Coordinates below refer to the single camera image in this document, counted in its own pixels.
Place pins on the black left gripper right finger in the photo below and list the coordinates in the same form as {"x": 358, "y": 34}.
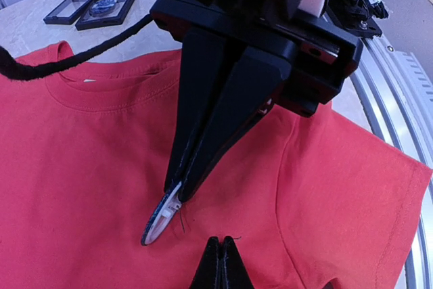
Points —
{"x": 233, "y": 271}

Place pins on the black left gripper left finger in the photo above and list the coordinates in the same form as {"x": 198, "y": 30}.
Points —
{"x": 209, "y": 273}

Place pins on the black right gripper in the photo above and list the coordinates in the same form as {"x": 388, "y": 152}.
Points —
{"x": 299, "y": 66}

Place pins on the white round brooch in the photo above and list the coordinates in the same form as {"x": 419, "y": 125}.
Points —
{"x": 163, "y": 215}

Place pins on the red t-shirt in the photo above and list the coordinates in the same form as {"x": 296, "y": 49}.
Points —
{"x": 85, "y": 147}

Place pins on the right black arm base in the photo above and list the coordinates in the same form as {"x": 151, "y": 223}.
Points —
{"x": 357, "y": 16}

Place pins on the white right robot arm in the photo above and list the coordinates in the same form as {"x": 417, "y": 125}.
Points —
{"x": 239, "y": 58}

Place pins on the blue brooch in front box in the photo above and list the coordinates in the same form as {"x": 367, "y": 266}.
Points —
{"x": 102, "y": 8}

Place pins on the aluminium front rail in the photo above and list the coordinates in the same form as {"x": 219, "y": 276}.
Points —
{"x": 396, "y": 95}

